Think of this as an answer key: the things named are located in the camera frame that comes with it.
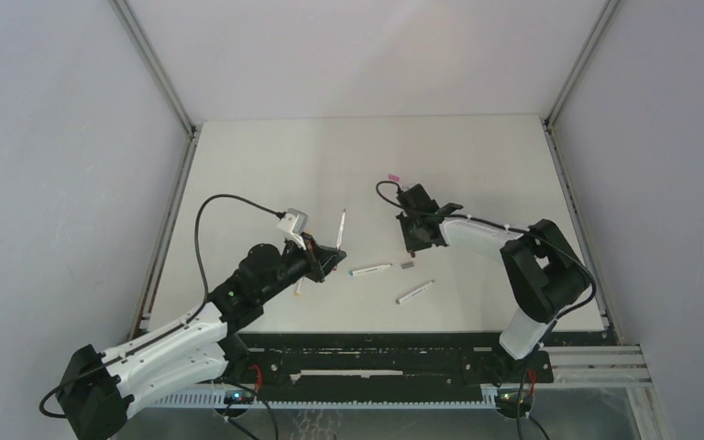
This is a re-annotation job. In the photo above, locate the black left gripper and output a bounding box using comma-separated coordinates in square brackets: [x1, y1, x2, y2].
[258, 232, 344, 303]

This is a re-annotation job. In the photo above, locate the blue white pen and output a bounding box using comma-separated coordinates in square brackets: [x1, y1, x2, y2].
[349, 263, 392, 277]

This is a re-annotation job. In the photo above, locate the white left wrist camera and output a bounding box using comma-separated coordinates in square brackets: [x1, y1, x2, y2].
[277, 208, 308, 250]

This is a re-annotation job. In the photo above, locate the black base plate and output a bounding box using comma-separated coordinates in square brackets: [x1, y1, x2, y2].
[236, 332, 555, 401]

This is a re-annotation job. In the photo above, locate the right aluminium frame rail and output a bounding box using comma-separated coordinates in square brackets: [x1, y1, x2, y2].
[542, 1, 670, 439]

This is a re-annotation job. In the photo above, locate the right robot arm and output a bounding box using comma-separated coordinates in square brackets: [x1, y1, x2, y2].
[396, 184, 597, 381]

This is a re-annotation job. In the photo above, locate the red white pen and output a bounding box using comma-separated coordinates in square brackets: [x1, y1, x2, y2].
[335, 209, 347, 250]

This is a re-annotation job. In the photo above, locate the white cable duct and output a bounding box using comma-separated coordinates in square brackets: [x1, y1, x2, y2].
[148, 387, 500, 410]

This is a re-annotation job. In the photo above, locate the black left camera cable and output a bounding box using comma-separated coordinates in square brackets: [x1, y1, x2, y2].
[193, 193, 286, 305]

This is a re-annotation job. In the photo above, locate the grey white pen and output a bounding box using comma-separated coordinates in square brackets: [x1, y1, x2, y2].
[395, 280, 435, 305]

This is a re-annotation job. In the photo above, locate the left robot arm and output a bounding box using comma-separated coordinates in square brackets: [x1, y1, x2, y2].
[51, 234, 347, 439]

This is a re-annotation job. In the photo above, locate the aluminium frame rail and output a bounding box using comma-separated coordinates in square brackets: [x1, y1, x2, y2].
[542, 1, 670, 439]
[109, 0, 197, 338]

